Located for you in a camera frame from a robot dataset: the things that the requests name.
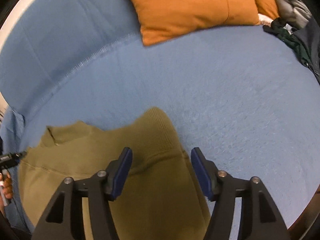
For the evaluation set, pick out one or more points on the blue fabric sofa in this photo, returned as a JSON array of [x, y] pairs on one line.
[[237, 93]]

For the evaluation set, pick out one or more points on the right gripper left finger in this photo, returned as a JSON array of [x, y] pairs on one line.
[[63, 216]]

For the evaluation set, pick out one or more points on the person's left hand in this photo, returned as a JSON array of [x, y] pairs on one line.
[[6, 190]]

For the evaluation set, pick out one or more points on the olive green sweatshirt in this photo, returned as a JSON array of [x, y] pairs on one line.
[[161, 198]]

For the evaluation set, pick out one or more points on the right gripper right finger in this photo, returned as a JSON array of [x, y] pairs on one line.
[[260, 217]]

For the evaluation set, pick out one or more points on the orange cushion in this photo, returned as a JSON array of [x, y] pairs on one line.
[[162, 20]]

